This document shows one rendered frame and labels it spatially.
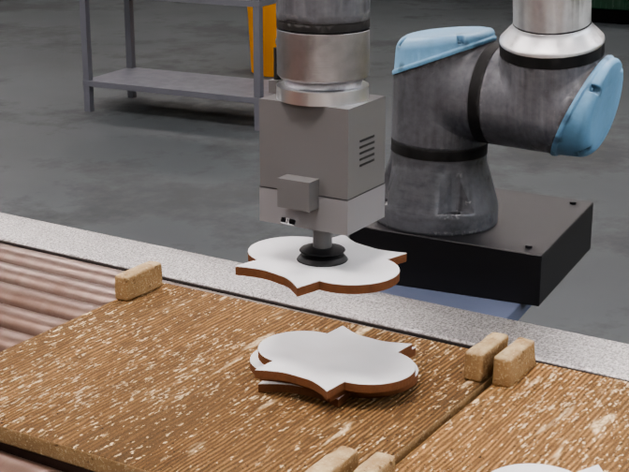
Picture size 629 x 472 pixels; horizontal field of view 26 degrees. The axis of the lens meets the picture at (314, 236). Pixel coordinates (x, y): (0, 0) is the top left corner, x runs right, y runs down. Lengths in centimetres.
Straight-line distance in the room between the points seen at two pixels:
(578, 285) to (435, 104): 279
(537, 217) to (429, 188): 17
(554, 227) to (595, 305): 251
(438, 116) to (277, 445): 61
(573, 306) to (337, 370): 302
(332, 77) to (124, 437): 33
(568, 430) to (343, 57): 35
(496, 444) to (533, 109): 54
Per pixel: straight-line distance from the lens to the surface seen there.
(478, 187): 162
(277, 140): 110
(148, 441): 109
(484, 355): 119
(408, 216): 160
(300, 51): 107
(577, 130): 151
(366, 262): 114
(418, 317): 140
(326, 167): 109
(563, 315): 407
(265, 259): 114
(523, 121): 153
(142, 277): 140
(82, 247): 164
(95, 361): 125
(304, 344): 120
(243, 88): 652
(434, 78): 157
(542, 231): 164
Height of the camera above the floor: 141
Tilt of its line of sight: 17 degrees down
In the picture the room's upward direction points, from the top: straight up
